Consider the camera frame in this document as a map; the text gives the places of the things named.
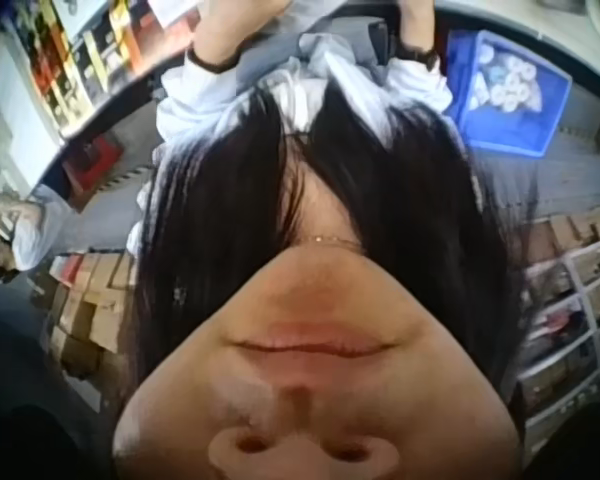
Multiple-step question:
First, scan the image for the person's right hand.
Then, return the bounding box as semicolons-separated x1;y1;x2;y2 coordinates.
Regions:
397;0;438;50

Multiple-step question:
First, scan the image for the person's left hand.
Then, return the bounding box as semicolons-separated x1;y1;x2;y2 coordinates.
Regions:
193;0;295;62

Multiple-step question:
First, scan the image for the black wrist band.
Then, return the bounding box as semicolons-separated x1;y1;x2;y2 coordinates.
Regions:
396;40;442;72
185;42;244;75

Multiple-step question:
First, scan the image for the white paper packet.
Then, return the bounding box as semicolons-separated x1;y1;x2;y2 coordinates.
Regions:
148;0;202;27

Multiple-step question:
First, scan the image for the heap of white tape rolls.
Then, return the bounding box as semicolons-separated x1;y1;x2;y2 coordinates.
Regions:
468;42;546;111

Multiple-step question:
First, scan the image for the blue plastic crate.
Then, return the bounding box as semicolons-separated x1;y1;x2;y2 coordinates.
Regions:
445;28;574;157

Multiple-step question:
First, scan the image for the shelf of colourful boxes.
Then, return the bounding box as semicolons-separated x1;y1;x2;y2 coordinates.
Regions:
0;0;194;137

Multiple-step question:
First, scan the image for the red box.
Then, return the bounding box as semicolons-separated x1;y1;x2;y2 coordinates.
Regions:
61;133;127;195

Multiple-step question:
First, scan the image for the heap of cardboard boxes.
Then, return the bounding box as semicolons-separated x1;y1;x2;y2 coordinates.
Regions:
43;251;149;396

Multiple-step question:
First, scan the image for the white rack with cardboard boxes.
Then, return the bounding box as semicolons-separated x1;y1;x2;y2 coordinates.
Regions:
515;207;600;454

